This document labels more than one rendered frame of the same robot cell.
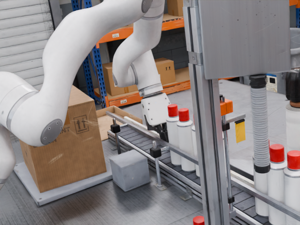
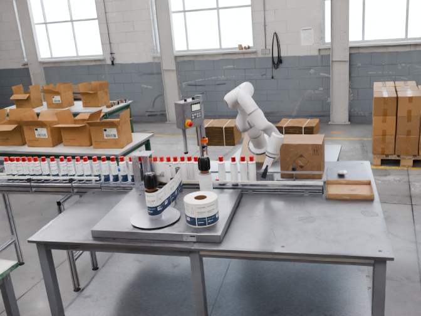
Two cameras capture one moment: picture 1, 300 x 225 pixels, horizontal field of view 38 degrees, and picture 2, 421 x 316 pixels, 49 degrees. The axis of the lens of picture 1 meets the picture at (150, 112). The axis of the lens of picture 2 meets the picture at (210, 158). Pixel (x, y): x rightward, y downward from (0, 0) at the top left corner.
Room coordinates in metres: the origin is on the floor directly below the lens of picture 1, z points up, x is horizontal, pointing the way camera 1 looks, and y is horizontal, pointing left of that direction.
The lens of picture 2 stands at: (3.16, -2.52, 2.07)
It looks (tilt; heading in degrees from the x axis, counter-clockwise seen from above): 18 degrees down; 132
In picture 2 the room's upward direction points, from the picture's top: 5 degrees counter-clockwise
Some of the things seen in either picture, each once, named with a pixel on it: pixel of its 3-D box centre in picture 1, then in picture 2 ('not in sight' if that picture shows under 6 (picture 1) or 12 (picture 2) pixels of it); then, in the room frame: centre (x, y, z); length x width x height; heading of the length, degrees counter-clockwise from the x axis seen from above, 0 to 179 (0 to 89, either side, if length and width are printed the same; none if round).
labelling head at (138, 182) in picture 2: not in sight; (145, 170); (0.68, -0.51, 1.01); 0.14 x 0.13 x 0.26; 27
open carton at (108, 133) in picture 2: not in sight; (111, 128); (-0.83, 0.33, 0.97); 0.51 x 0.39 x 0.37; 116
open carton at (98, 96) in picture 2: not in sight; (93, 94); (-3.03, 1.66, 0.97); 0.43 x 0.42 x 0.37; 108
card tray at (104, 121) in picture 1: (103, 123); (349, 189); (1.90, 0.22, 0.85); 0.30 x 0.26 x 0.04; 27
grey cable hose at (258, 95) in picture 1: (260, 125); (184, 140); (0.83, -0.22, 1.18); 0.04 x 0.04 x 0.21
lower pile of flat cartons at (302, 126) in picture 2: not in sight; (297, 128); (-0.72, 3.92, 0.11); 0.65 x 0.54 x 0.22; 18
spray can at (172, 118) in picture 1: (175, 134); (252, 170); (1.32, -0.07, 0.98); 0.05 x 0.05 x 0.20
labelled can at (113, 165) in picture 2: not in sight; (114, 169); (0.38, -0.56, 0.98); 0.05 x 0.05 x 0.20
